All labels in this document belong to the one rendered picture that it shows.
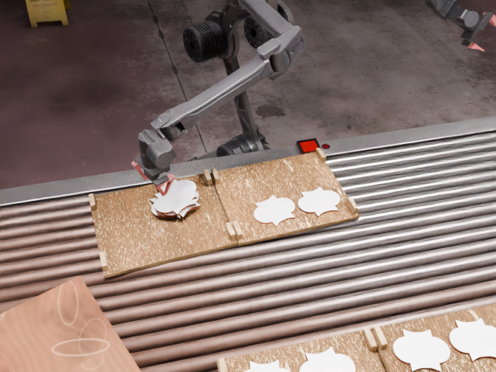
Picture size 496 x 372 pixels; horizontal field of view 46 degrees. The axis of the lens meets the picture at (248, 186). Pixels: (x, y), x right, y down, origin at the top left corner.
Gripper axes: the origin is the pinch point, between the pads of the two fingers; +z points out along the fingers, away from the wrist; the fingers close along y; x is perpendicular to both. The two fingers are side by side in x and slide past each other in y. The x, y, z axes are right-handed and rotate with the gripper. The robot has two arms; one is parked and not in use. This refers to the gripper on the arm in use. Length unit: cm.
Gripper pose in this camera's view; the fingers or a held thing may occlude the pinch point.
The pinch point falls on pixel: (155, 184)
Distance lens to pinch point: 184.3
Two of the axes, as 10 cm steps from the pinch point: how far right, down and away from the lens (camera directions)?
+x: 7.6, -4.5, 4.7
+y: 6.5, 5.2, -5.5
